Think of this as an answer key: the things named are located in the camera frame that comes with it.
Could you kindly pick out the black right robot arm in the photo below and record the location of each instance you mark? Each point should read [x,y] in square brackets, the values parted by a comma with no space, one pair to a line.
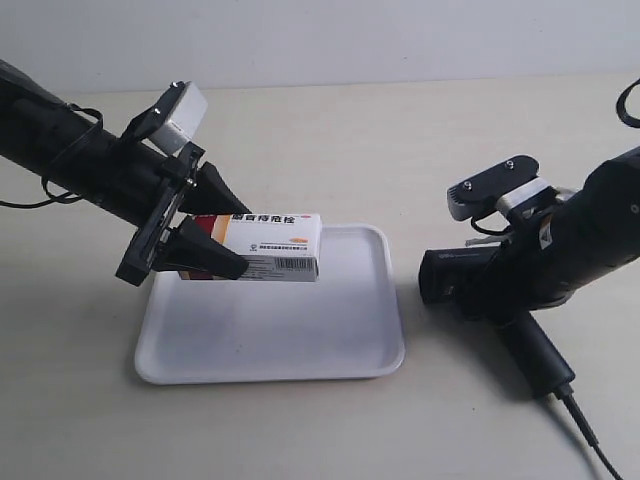
[566,247]

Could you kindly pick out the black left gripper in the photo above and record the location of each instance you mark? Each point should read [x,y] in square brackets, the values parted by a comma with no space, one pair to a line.
[156,246]

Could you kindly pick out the black barcode scanner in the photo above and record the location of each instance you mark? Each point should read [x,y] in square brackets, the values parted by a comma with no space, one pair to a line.
[463,278]

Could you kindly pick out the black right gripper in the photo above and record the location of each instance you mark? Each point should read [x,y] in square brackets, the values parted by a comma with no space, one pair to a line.
[505,285]

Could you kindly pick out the white red medicine box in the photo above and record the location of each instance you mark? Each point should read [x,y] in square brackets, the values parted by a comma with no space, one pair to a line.
[277,247]

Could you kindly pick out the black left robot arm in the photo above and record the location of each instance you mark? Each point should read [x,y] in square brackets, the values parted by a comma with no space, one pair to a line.
[150,176]

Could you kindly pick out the white plastic tray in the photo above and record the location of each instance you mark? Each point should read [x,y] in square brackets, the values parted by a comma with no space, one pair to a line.
[346,325]

